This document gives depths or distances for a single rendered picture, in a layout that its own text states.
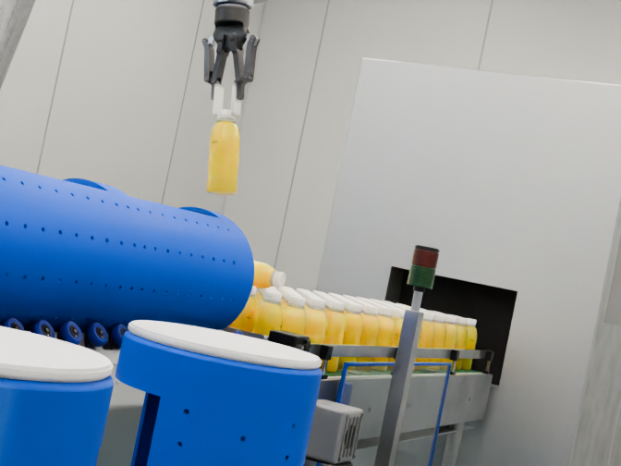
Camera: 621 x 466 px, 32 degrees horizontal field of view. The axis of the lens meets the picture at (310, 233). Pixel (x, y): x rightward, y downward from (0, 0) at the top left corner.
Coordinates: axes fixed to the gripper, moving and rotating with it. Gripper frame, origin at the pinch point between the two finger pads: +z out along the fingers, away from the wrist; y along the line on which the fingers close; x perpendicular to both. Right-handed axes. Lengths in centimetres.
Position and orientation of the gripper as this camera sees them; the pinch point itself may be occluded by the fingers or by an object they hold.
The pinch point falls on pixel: (226, 101)
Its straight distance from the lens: 233.4
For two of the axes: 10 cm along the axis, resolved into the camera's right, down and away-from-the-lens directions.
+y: 9.0, 0.2, -4.4
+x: 4.4, 0.8, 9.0
